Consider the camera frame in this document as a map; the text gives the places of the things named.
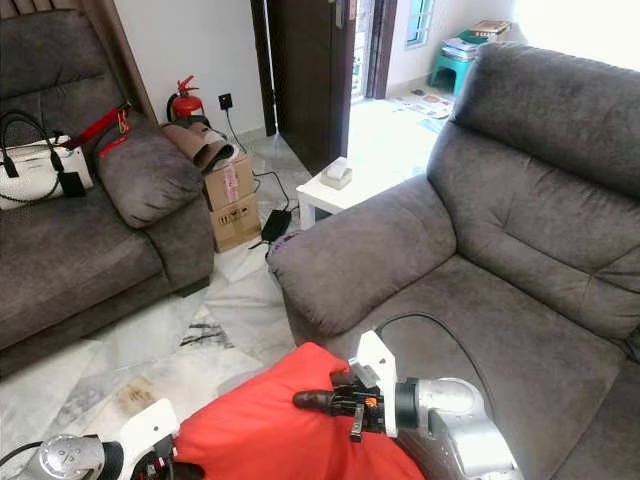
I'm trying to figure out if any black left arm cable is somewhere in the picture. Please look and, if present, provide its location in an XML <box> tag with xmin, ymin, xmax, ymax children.
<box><xmin>0</xmin><ymin>442</ymin><xmax>51</xmax><ymax>471</ymax></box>

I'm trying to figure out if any green plastic stool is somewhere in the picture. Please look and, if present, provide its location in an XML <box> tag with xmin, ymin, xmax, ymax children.
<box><xmin>428</xmin><ymin>38</ymin><xmax>481</xmax><ymax>96</ymax></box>

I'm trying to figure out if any beige tissue box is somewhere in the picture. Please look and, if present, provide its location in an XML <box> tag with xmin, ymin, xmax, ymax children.
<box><xmin>320</xmin><ymin>157</ymin><xmax>354</xmax><ymax>190</ymax></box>

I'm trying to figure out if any red fire extinguisher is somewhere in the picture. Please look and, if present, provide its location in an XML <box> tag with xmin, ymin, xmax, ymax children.
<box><xmin>167</xmin><ymin>76</ymin><xmax>206</xmax><ymax>123</ymax></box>

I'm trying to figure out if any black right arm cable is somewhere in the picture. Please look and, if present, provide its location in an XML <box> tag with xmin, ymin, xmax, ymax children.
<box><xmin>375</xmin><ymin>312</ymin><xmax>501</xmax><ymax>416</ymax></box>

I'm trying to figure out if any red strap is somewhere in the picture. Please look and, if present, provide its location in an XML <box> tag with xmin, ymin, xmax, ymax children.
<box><xmin>60</xmin><ymin>101</ymin><xmax>133</xmax><ymax>151</ymax></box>

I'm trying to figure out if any purple waste basket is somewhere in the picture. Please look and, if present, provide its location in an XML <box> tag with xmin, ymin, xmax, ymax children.
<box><xmin>265</xmin><ymin>232</ymin><xmax>301</xmax><ymax>261</ymax></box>

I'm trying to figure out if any grey long fabric sofa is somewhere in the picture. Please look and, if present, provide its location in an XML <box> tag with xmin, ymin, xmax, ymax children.
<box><xmin>0</xmin><ymin>10</ymin><xmax>217</xmax><ymax>379</ymax></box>

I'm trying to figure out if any brown rolled mat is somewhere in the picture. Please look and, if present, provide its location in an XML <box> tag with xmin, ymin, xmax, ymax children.
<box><xmin>163</xmin><ymin>115</ymin><xmax>241</xmax><ymax>173</ymax></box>

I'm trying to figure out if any red pillow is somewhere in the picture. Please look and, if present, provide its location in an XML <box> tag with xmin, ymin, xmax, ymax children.
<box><xmin>175</xmin><ymin>342</ymin><xmax>426</xmax><ymax>480</ymax></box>

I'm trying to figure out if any louvred glass window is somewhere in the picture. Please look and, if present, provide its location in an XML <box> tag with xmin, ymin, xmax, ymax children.
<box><xmin>405</xmin><ymin>0</ymin><xmax>436</xmax><ymax>48</ymax></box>

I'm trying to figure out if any brown cardboard box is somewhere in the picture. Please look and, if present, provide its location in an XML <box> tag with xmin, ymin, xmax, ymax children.
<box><xmin>205</xmin><ymin>150</ymin><xmax>262</xmax><ymax>253</ymax></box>

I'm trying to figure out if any dark grey fabric loveseat sofa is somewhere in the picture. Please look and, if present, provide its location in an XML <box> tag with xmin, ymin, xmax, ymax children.
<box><xmin>267</xmin><ymin>42</ymin><xmax>640</xmax><ymax>480</ymax></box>

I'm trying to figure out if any dark brown wooden door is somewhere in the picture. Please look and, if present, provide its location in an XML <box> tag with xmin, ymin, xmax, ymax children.
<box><xmin>250</xmin><ymin>0</ymin><xmax>358</xmax><ymax>176</ymax></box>

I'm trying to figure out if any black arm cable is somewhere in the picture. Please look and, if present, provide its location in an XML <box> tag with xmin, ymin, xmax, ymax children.
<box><xmin>0</xmin><ymin>442</ymin><xmax>51</xmax><ymax>471</ymax></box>
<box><xmin>375</xmin><ymin>312</ymin><xmax>501</xmax><ymax>416</ymax></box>

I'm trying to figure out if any white handbag with black handles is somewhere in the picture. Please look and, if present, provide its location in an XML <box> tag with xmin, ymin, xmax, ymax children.
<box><xmin>0</xmin><ymin>110</ymin><xmax>94</xmax><ymax>209</ymax></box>

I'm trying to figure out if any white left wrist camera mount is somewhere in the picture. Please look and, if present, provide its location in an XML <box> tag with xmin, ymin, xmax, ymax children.
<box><xmin>117</xmin><ymin>399</ymin><xmax>181</xmax><ymax>480</ymax></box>

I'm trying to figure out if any white side table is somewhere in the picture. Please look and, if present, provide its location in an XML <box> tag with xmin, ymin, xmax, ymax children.
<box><xmin>296</xmin><ymin>158</ymin><xmax>431</xmax><ymax>229</ymax></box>

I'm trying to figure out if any newspaper sheet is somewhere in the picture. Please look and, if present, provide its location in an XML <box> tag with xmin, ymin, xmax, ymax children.
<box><xmin>390</xmin><ymin>92</ymin><xmax>454</xmax><ymax>119</ymax></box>

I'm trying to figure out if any black power adapter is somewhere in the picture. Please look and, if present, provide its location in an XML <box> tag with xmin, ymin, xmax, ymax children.
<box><xmin>260</xmin><ymin>208</ymin><xmax>293</xmax><ymax>244</ymax></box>

